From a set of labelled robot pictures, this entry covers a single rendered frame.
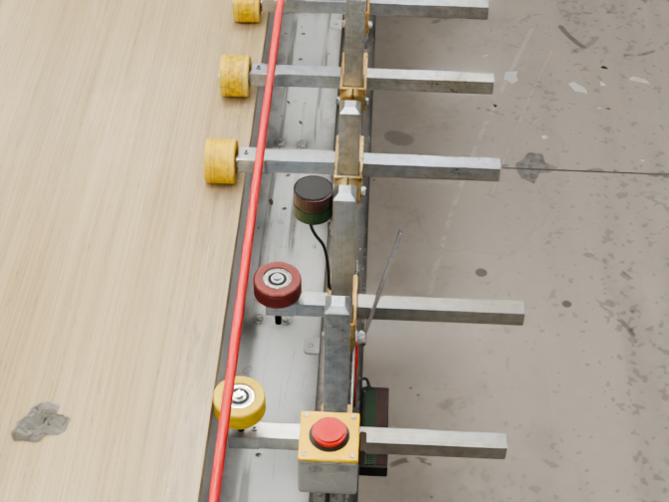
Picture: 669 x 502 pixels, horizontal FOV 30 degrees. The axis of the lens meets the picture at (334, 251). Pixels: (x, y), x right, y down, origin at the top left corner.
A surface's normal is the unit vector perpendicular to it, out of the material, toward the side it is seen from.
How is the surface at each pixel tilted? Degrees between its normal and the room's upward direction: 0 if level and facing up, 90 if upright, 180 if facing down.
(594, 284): 0
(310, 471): 90
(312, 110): 0
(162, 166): 0
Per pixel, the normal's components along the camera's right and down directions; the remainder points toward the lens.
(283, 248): 0.01, -0.71
